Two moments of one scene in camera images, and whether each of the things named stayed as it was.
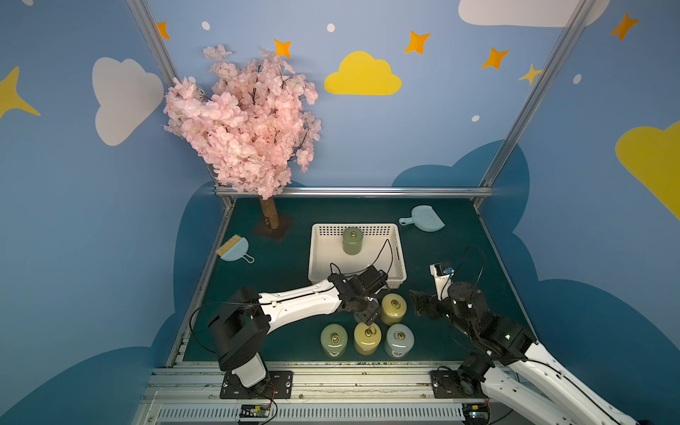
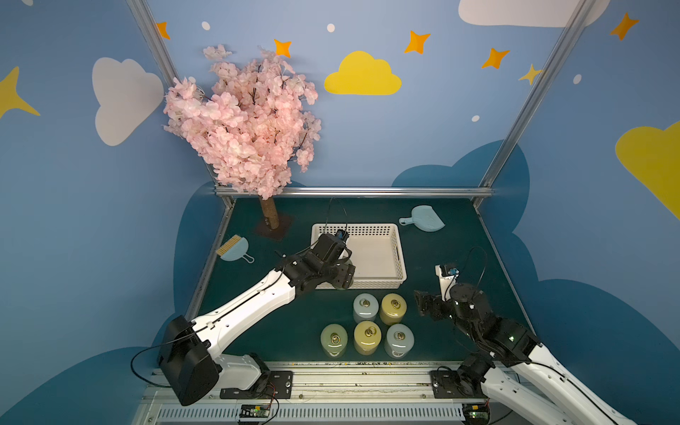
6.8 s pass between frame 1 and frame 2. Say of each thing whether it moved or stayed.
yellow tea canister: stayed
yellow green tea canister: stayed
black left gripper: moved
